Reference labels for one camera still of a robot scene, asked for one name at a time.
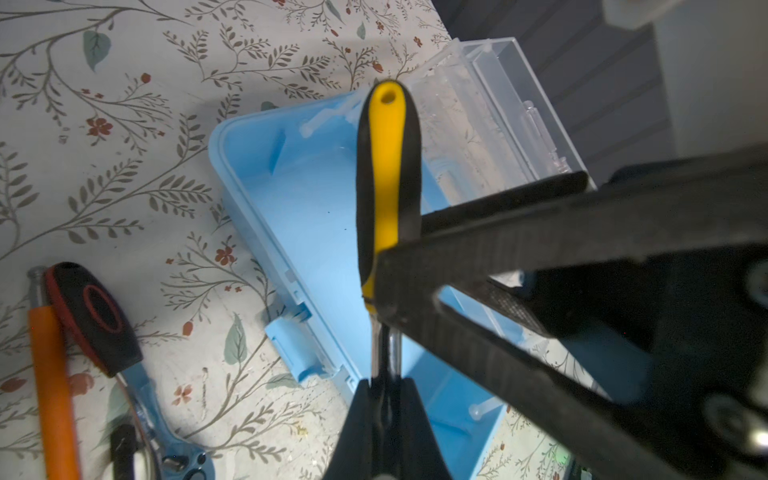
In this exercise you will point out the yellow black screwdriver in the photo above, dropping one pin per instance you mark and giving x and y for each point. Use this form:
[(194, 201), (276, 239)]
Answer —
[(388, 201)]

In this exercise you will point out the blue plastic tool box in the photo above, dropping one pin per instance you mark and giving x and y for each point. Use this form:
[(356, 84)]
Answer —
[(289, 187)]

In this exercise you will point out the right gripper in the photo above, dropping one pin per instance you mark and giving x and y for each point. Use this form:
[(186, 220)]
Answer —
[(678, 342)]

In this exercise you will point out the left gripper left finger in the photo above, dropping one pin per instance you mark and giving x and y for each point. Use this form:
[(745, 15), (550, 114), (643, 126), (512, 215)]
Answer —
[(353, 456)]

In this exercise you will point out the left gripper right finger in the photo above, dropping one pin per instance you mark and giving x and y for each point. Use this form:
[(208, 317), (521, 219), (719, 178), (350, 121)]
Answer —
[(417, 454)]

